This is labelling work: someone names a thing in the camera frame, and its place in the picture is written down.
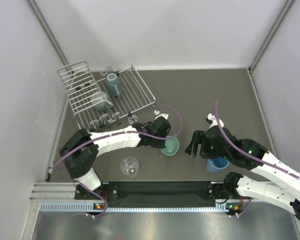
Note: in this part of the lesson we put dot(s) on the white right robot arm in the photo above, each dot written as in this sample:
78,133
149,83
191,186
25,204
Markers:
284,188

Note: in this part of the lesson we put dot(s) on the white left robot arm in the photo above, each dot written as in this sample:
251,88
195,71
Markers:
80,152

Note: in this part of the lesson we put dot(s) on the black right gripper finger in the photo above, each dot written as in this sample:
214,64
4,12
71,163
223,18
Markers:
194,150
198,137

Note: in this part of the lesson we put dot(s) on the green teal mug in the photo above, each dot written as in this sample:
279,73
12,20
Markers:
172,146

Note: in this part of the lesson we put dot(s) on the clear glass tumbler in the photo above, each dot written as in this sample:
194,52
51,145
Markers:
130,167

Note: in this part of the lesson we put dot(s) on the small metal c-shaped hook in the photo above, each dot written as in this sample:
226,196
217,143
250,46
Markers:
132,119

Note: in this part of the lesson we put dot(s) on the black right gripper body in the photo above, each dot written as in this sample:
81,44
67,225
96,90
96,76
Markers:
209,151

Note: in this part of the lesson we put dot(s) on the blue-grey ceramic mug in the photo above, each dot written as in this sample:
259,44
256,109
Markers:
114,84

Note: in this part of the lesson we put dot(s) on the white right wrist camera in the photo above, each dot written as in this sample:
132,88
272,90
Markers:
211,120

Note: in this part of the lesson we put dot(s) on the blue plastic cup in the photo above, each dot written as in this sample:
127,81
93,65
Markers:
216,165

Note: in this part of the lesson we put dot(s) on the metal wire dish rack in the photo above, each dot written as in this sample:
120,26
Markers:
80,84

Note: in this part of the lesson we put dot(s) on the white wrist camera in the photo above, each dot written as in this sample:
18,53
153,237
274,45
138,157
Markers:
158,114
211,120

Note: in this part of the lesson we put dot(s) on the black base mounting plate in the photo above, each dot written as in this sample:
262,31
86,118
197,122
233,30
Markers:
164,193

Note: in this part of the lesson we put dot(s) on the grey round ceramic cup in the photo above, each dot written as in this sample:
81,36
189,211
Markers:
101,101

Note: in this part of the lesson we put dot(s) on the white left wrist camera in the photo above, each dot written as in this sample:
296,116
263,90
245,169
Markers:
158,114

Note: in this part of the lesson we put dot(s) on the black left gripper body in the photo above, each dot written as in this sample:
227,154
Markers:
157,143

